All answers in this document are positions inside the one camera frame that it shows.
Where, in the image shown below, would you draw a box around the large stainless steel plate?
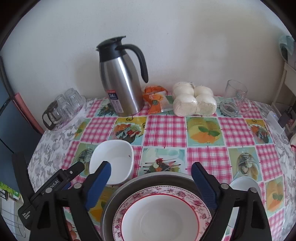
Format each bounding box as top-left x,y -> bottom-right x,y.
101,172 -> 212,240

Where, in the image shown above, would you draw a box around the pink floral plate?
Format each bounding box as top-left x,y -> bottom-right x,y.
112,185 -> 212,240

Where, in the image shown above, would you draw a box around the white square bowl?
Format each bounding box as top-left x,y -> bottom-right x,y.
89,140 -> 134,185

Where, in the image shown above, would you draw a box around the white round bowl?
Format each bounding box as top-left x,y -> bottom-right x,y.
227,176 -> 263,230

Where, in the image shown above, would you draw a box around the colourful checked tablecloth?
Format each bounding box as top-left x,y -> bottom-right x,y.
28,98 -> 295,240

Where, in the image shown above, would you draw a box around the upturned clear glass cups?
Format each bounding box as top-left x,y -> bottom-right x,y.
55,88 -> 86,122

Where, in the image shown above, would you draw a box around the stainless steel thermos jug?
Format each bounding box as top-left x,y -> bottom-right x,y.
96,36 -> 149,116

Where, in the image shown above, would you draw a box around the bag of white buns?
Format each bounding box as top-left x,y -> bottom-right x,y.
172,82 -> 217,117

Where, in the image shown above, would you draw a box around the clear glass mug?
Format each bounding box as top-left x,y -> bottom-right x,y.
219,80 -> 251,117

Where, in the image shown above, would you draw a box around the orange snack packet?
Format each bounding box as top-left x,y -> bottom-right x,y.
142,85 -> 173,114

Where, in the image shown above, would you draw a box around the white power strip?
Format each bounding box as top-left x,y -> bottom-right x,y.
266,110 -> 285,135

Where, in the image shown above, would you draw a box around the black power adapter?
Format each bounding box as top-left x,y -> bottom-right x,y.
278,106 -> 292,128

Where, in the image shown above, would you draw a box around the wire rack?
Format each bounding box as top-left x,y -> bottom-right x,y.
1,200 -> 26,240

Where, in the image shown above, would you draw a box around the glass teapot black handle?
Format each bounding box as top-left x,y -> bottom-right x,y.
42,100 -> 66,131

